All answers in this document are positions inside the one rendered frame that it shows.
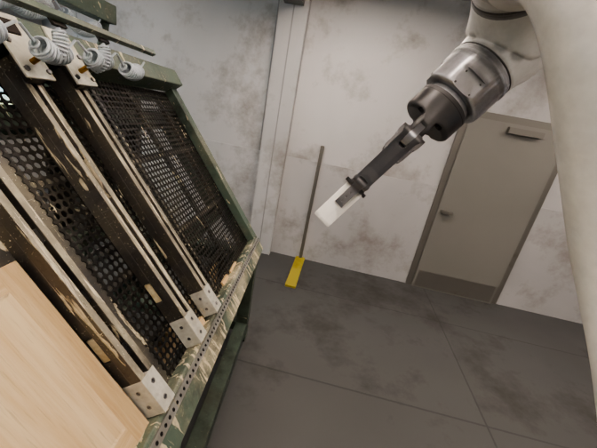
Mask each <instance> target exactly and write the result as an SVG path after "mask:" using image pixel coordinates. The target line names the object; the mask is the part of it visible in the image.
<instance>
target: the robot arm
mask: <svg viewBox="0 0 597 448"><path fill-rule="evenodd" d="M542 68H543V69H544V74H545V84H546V91H547V98H548V104H549V110H550V117H551V124H552V131H553V144H554V151H555V157H556V164H557V171H558V178H559V184H560V191H561V204H562V211H563V218H564V224H565V230H566V237H567V243H568V248H569V258H570V264H571V268H572V273H573V278H574V283H575V287H576V292H577V299H578V304H579V308H580V313H581V317H582V322H583V326H584V332H585V340H586V346H587V351H588V356H589V362H590V368H591V374H592V382H593V394H594V402H595V408H596V416H597V0H471V10H470V15H469V20H468V23H467V27H466V39H465V40H464V41H463V42H462V43H461V45H460V46H459V47H457V48H456V49H455V50H454V51H453V52H452V53H451V54H450V56H449V57H447V58H446V59H445V60H444V61H443V62H442V63H441V65H440V67H438V68H437V69H436V70H435V71H434V72H432V73H431V75H430V77H429V78H428V79H427V80H426V86H425V87H424V88H423V89H422V90H420V91H419V92H418V93H417V94H416V95H415V96H414V97H413V98H412V99H411V100H410V101H409V102H408V105H407V110H408V113H409V116H410V118H412V120H413V123H412V124H411V125H409V124H407V123H406V122H405V123H404V124H403V125H402V126H401V127H399V129H398V130H397V131H396V133H395V134H394V136H393V137H392V138H391V139H390V140H389V141H388V142H387V143H386V144H385V145H384V147H383V148H382V151H381V152H380V153H379V154H378V155H377V156H376V157H375V158H374V159H373V160H371V161H370V162H369V163H368V164H367V165H366V166H365V167H364V168H363V169H362V170H361V171H360V172H359V173H358V174H355V176H354V177H353V178H352V179H350V177H349V176H347V177H346V181H347V183H346V184H345V185H344V186H342V187H341V188H340V189H339V190H338V191H337V192H336V193H335V194H334V195H333V196H332V197H331V198H330V199H329V200H328V201H326V202H325V203H324V204H323V205H322V206H321V207H320V208H319V209H318V210H317V211H316V212H315V213H314V214H315V215H316V216H317V218H318V219H319V220H320V221H321V222H322V223H323V224H324V225H325V226H326V227H329V226H330V225H331V224H332V223H333V222H334V221H335V220H336V219H337V218H338V217H339V216H341V215H342V214H343V213H344V212H345V211H346V210H347V209H348V208H349V207H350V206H351V205H353V204H354V203H355V202H356V201H357V200H358V199H359V198H360V197H362V198H364V197H366V195H365V194H364V192H365V191H366V190H368V189H369V188H370V186H371V185H372V184H373V183H374V182H376V181H377V180H378V179H379V178H380V177H381V176H382V175H383V174H384V173H386V172H387V171H388V170H389V169H390V168H391V167H392V166H393V165H394V164H398V163H400V162H401V161H403V160H404V159H405V158H406V157H407V156H408V155H409V154H410V153H413V152H414V151H416V150H417V149H419V148H420V147H421V146H422V145H423V144H424V143H425V142H424V141H423V140H422V139H423V138H422V137H423V136H424V135H428V136H429V137H430V138H431V139H433V140H436V141H445V140H447V139H448V138H449V137H450V136H451V135H452V134H453V133H454V132H456V131H457V130H458V129H459V128H460V127H461V126H462V125H463V124H470V123H472V122H474V121H476V120H477V119H478V118H479V117H480V116H481V115H482V114H484V113H485V112H486V111H487V110H488V109H489V108H490V107H491V106H493V105H494V104H495V103H496V102H497V101H499V100H501V99H502V98H503V97H504V96H505V94H506V93H507V92H509V91H510V90H511V89H513V88H514V87H515V86H517V85H519V84H522V83H524V82H525V81H527V80H529V79H530V78H531V77H533V76H534V75H535V74H536V73H537V72H538V71H540V70H541V69H542Z"/></svg>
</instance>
